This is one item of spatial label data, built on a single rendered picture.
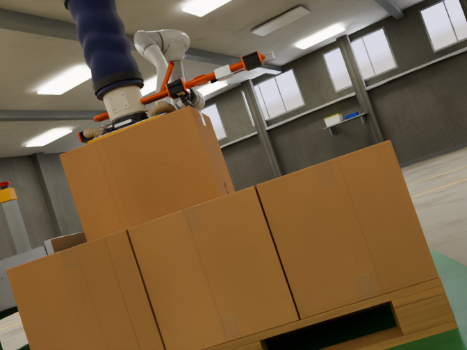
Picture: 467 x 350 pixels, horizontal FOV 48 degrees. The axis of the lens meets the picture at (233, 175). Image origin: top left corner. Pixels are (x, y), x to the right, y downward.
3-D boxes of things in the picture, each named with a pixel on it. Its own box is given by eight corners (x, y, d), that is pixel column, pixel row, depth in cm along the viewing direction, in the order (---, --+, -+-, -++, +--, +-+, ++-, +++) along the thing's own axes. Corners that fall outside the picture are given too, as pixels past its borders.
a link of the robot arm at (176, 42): (168, 162, 322) (199, 155, 333) (181, 164, 308) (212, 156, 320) (147, 32, 306) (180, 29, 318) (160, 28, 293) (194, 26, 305)
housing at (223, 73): (216, 79, 229) (212, 69, 229) (219, 82, 236) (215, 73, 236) (231, 73, 228) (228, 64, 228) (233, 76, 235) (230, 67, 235)
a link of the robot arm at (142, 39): (144, 42, 286) (166, 39, 293) (129, 26, 295) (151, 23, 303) (141, 63, 294) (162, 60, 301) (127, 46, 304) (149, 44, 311)
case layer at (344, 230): (44, 398, 158) (4, 269, 160) (142, 314, 256) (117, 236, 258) (438, 277, 144) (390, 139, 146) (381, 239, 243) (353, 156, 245)
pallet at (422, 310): (58, 445, 157) (43, 398, 157) (151, 343, 256) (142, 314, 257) (458, 328, 143) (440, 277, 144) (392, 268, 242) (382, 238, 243)
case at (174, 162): (87, 244, 221) (58, 155, 223) (122, 235, 260) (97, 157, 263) (221, 198, 212) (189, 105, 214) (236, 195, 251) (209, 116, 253)
